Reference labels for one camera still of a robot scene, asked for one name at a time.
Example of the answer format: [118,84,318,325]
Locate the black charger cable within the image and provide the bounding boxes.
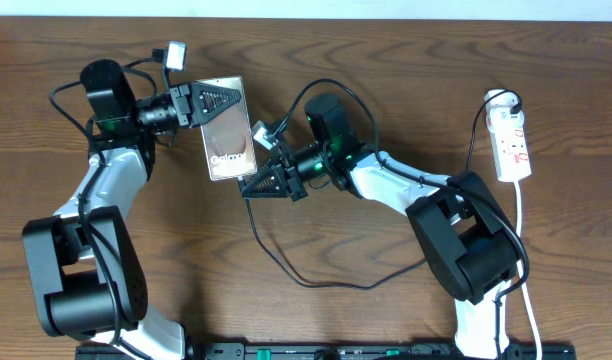
[238,88,523,291]

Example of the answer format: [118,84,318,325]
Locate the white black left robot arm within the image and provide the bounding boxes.
[22,59,243,359]

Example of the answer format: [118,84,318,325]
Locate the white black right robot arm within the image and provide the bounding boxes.
[240,93,529,359]

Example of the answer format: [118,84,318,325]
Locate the white power strip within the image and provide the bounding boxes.
[484,89,532,183]

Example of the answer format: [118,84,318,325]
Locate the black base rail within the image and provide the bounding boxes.
[74,342,577,360]

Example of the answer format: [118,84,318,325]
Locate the white power strip cord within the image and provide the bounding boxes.
[512,180,544,360]

